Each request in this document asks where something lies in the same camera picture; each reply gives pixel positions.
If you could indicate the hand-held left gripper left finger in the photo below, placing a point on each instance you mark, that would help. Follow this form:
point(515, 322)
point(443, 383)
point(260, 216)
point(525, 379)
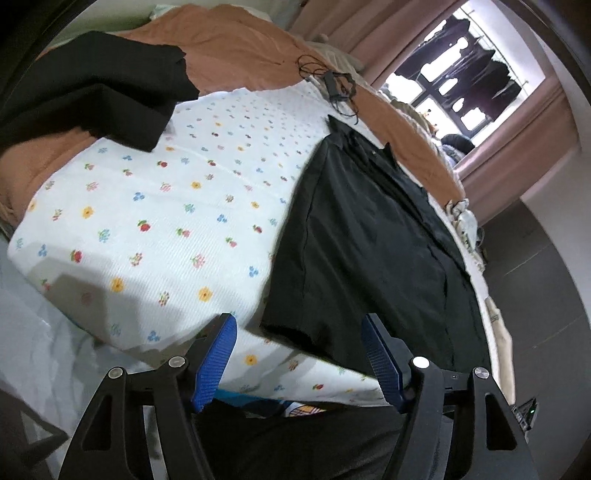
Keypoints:
point(217, 360)

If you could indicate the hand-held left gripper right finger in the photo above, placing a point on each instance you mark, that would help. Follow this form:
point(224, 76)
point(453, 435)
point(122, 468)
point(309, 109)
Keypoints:
point(381, 360)

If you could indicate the black jacket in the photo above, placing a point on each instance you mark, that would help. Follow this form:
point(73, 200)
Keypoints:
point(369, 240)

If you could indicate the folded black clothes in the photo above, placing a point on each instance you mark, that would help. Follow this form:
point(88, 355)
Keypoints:
point(92, 87)

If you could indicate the folded beige cloth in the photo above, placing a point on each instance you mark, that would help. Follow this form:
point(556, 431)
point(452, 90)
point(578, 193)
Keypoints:
point(501, 341)

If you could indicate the person's right leg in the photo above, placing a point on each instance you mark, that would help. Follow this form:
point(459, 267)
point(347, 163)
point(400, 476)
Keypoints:
point(351, 447)

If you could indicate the pale patterned cloth pile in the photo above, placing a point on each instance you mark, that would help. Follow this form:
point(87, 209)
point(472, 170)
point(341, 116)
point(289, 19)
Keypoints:
point(464, 221)

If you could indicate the white floral bed sheet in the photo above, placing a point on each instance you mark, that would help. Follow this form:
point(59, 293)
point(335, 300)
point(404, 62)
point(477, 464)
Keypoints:
point(161, 207)

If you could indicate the black bag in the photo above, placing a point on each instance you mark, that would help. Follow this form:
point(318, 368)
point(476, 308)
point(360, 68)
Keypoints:
point(457, 145)

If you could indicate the dark hanging garment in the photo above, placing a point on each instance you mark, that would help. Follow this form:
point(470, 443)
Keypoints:
point(496, 87)
point(475, 78)

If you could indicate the orange-brown blanket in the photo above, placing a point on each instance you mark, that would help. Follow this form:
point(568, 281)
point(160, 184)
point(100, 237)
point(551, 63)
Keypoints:
point(240, 60)

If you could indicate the crumpled beige duvet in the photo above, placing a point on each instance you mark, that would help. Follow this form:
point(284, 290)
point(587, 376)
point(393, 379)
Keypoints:
point(332, 50)

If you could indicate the long dark hanging coat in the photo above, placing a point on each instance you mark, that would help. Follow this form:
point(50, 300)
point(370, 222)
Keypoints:
point(438, 50)

